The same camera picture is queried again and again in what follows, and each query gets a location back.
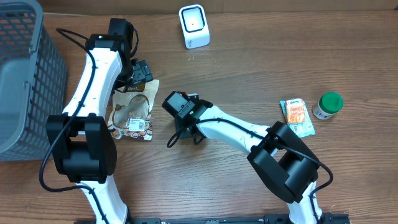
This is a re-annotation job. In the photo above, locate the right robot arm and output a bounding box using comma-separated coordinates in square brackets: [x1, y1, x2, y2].
[162, 91, 322, 223]

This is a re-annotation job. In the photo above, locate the teal orange soup packet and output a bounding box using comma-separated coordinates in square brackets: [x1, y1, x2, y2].
[280, 100, 315, 138]

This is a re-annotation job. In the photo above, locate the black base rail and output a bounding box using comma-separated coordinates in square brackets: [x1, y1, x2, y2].
[131, 213, 351, 224]

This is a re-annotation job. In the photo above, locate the white barcode scanner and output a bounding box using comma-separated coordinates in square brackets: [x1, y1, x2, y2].
[178, 4, 210, 49]

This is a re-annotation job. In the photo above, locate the orange Kleenex tissue pack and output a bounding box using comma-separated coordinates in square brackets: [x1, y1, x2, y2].
[285, 98, 305, 124]

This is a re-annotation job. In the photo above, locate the green white cup container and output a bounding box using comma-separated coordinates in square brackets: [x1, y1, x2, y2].
[312, 92, 344, 120]

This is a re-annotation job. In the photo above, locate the white brown snack bag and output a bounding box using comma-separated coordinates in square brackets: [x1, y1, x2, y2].
[108, 80, 160, 141]

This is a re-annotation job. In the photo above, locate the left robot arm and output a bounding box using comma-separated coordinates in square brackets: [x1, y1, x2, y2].
[39, 18, 153, 223]

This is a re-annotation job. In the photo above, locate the grey plastic mesh basket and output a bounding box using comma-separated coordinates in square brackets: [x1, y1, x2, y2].
[1, 0, 68, 161]

